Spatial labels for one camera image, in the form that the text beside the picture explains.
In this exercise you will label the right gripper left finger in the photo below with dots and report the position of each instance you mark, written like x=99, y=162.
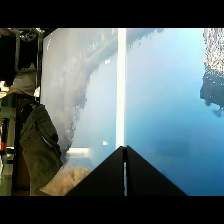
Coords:
x=106, y=180

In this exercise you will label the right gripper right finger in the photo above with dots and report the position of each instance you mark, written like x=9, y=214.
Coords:
x=146, y=181

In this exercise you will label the olive green garment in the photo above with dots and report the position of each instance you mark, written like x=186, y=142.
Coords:
x=40, y=146

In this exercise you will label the silver frame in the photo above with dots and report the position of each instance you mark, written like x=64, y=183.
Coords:
x=17, y=46

